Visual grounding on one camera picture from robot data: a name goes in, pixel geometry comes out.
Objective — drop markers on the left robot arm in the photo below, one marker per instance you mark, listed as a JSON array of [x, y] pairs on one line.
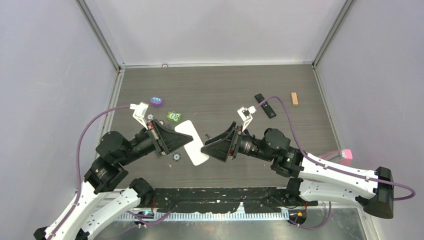
[[81, 220]]

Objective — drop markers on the white remote control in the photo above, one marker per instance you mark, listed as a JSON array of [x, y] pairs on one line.
[[193, 148]]

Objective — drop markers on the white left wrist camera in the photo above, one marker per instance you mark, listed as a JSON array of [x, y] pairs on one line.
[[139, 112]]

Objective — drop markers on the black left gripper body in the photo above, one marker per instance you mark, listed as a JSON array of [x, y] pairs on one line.
[[159, 137]]

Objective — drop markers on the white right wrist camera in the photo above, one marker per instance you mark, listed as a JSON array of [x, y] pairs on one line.
[[246, 115]]

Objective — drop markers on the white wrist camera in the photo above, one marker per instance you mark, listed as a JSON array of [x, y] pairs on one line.
[[246, 115], [139, 112]]

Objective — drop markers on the black remote control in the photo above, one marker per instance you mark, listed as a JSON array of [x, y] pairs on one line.
[[265, 106]]

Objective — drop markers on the blue poker chip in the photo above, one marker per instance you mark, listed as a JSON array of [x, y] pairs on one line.
[[176, 157]]

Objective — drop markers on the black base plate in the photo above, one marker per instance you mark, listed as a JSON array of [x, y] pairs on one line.
[[226, 200]]

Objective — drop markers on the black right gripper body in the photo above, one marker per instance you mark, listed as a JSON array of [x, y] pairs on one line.
[[232, 147]]

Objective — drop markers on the orange wooden block far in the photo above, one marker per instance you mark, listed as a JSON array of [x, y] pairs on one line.
[[294, 99]]

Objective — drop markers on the pink toy toaster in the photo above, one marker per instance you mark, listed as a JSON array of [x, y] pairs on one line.
[[342, 156]]

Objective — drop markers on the purple monster toy block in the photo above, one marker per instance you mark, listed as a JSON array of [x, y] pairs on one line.
[[156, 102]]

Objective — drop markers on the green monster toy block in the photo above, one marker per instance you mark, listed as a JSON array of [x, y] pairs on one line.
[[174, 116]]

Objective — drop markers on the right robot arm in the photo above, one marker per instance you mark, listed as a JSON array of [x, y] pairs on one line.
[[311, 178]]

